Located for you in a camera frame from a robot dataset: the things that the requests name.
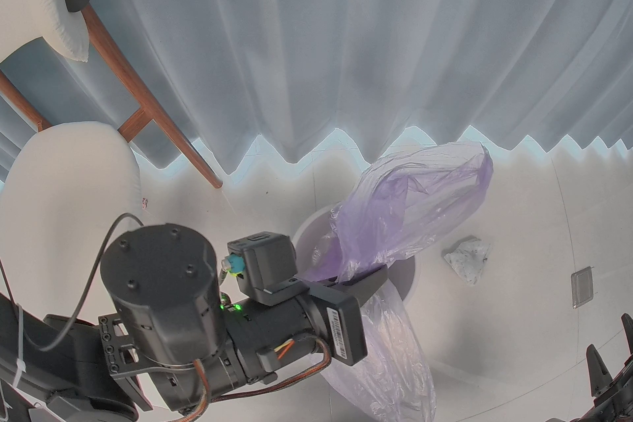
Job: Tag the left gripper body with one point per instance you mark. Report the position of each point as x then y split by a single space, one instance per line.
296 326

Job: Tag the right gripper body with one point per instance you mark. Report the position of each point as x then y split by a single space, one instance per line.
618 398

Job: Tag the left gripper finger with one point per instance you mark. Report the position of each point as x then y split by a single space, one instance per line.
370 286

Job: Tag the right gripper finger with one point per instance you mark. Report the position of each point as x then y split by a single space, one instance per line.
597 373
628 336

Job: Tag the purple plastic bag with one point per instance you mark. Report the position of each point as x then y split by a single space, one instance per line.
420 202

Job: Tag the white trash bin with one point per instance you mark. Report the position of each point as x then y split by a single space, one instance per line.
407 269

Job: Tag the crumpled white paper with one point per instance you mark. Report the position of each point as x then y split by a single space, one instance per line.
467 262

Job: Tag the white curtain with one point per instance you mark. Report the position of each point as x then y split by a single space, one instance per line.
346 39

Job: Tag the white cushioned wooden chair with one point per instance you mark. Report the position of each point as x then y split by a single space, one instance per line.
74 172

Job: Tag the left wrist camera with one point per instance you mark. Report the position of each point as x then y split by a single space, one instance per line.
267 262

